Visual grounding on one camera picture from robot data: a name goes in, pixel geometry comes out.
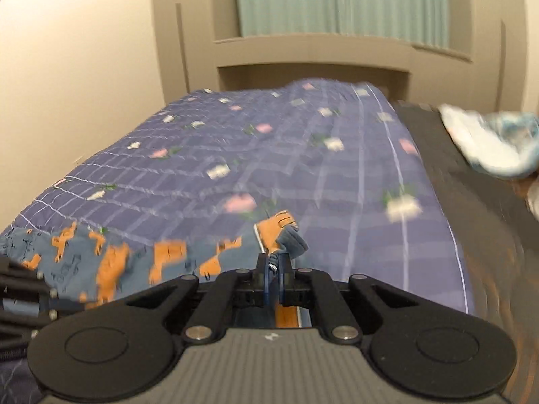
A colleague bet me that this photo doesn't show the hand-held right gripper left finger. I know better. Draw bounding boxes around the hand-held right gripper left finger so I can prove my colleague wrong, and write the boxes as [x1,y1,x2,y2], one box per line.
[125,252,275,342]

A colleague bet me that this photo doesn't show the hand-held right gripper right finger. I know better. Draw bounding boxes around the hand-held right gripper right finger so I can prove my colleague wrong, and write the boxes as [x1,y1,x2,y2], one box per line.
[276,251,422,344]

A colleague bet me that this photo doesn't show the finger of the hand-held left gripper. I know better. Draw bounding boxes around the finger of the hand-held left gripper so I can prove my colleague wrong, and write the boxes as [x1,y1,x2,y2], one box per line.
[0,257,58,300]
[0,303,58,338]

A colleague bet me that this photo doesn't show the blue pants with orange cars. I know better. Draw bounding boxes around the blue pants with orange cars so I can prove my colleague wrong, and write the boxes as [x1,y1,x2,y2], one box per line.
[0,209,311,330]

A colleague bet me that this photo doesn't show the purple checked floral blanket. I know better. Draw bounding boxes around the purple checked floral blanket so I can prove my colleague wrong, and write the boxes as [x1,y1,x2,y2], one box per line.
[0,77,476,404]

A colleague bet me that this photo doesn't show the dark grey quilted bed sheet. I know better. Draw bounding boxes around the dark grey quilted bed sheet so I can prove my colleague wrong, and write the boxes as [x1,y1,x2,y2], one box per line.
[391,100,539,404]

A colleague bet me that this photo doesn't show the beige built-in cabinet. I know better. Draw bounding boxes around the beige built-in cabinet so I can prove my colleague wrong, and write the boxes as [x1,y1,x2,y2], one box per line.
[151,0,528,108]

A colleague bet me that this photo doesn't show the light blue white towel blanket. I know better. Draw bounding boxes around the light blue white towel blanket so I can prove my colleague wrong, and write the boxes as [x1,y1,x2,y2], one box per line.
[438,104,539,179]

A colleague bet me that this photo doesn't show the white pillow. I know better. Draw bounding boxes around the white pillow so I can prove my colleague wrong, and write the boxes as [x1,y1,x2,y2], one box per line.
[526,185,539,221]

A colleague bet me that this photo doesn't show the pale green curtain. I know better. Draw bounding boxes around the pale green curtain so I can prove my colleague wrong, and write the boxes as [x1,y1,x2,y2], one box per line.
[233,0,452,49]

